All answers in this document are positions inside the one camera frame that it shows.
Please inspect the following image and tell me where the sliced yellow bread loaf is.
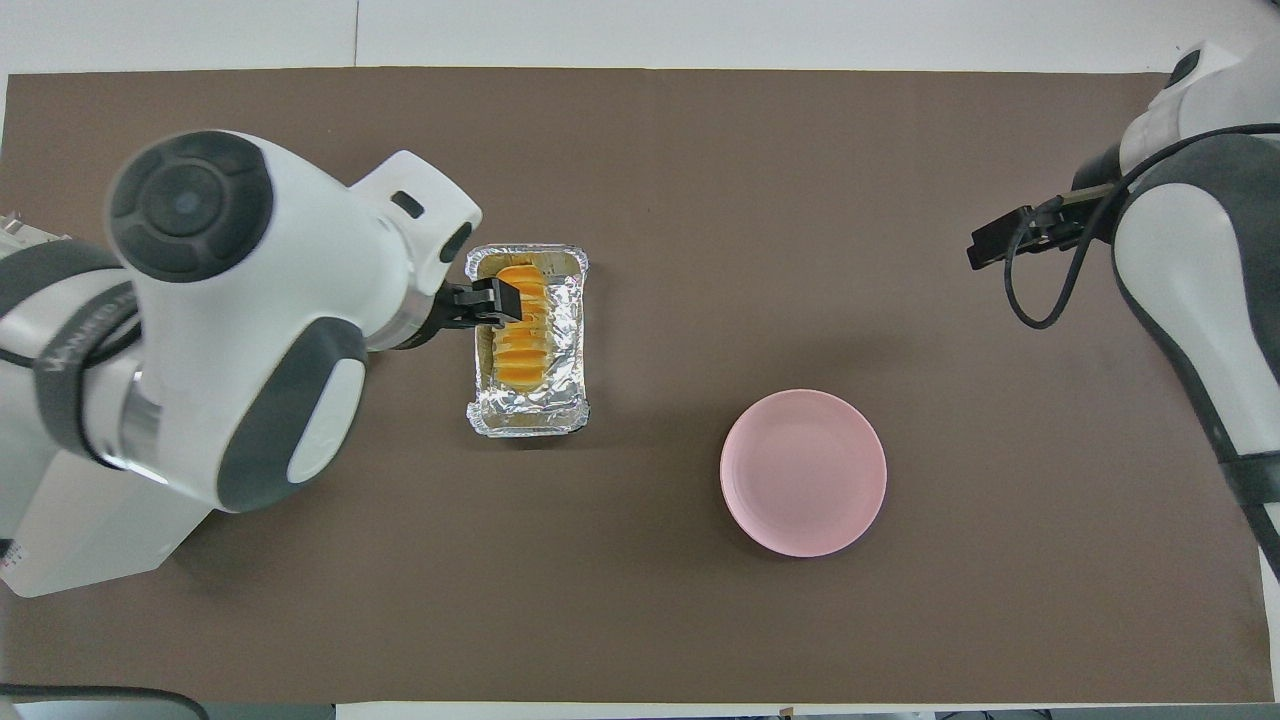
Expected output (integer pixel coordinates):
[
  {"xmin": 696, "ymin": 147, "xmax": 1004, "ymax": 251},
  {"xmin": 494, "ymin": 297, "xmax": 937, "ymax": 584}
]
[{"xmin": 493, "ymin": 264, "xmax": 552, "ymax": 389}]

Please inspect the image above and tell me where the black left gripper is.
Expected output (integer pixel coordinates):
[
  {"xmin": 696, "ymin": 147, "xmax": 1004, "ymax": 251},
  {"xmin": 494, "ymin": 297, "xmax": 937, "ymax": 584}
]
[{"xmin": 400, "ymin": 277, "xmax": 524, "ymax": 352}]

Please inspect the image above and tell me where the cream toaster oven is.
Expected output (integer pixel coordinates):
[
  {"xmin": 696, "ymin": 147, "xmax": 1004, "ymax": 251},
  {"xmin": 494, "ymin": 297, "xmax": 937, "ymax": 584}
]
[{"xmin": 0, "ymin": 210, "xmax": 217, "ymax": 599}]

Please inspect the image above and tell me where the brown table mat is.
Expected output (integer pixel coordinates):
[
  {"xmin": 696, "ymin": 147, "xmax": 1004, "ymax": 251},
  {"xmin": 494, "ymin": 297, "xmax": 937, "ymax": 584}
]
[{"xmin": 0, "ymin": 68, "xmax": 1276, "ymax": 704}]

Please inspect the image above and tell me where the aluminium foil tray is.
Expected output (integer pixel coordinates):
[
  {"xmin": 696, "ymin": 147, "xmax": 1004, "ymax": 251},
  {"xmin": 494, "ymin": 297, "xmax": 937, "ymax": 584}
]
[{"xmin": 465, "ymin": 243, "xmax": 591, "ymax": 439}]

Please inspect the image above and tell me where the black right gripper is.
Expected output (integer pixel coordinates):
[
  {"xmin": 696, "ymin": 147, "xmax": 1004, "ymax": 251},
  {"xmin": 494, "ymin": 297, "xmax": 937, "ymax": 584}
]
[{"xmin": 966, "ymin": 146, "xmax": 1125, "ymax": 272}]

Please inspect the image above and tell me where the pink round plate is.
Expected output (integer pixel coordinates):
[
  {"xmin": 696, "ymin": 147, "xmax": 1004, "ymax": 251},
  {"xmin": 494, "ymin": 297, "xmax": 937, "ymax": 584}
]
[{"xmin": 719, "ymin": 389, "xmax": 888, "ymax": 559}]

